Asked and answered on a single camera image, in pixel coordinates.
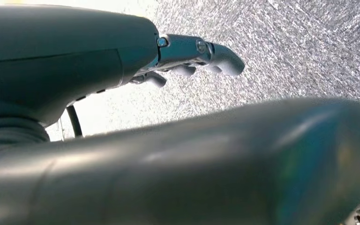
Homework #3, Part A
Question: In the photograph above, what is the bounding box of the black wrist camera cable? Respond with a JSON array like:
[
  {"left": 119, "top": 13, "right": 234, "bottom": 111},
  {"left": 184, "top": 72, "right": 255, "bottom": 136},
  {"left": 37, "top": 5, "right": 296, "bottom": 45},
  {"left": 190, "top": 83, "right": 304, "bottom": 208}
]
[{"left": 66, "top": 105, "right": 84, "bottom": 138}]

